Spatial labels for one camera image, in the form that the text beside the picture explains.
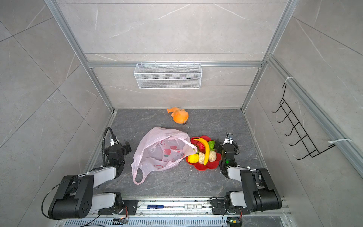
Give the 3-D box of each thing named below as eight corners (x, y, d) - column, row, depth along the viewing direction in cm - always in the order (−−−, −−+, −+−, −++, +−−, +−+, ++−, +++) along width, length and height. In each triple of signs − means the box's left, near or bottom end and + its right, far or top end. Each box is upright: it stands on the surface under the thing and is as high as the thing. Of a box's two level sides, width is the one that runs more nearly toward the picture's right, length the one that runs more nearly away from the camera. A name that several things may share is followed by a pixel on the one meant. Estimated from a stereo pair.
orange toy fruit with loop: (180, 128, 108) (179, 123, 103) (168, 113, 118) (167, 108, 113) (191, 122, 112) (192, 117, 107) (179, 108, 122) (179, 103, 117)
